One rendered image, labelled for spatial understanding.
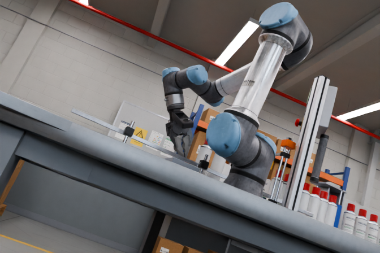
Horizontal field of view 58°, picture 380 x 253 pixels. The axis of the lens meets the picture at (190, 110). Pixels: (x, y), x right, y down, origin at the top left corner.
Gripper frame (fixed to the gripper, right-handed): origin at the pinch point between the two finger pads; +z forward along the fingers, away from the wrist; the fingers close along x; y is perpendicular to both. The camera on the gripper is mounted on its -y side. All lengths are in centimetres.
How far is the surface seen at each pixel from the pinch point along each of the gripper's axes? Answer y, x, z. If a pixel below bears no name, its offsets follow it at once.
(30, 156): -61, 51, -4
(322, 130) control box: -14, -58, -2
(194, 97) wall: 439, -206, -98
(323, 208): -2, -61, 32
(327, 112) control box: -18, -59, -9
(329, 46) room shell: 226, -330, -121
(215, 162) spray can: -2.0, -12.1, 4.6
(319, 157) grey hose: -11, -56, 9
